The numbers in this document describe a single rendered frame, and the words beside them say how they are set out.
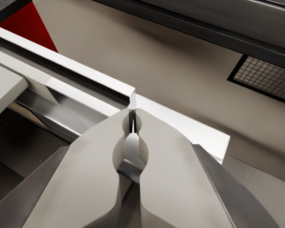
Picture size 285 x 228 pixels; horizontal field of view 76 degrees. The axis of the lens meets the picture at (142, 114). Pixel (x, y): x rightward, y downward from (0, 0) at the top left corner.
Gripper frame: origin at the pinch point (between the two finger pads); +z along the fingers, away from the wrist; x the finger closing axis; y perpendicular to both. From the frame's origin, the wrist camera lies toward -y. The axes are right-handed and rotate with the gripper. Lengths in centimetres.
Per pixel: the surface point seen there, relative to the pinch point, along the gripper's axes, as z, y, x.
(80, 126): 2.3, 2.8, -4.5
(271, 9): 17.1, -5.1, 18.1
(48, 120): 3.4, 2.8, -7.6
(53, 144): 6.2, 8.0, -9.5
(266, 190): 3.3, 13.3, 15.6
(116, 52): 147, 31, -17
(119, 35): 166, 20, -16
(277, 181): 4.1, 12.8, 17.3
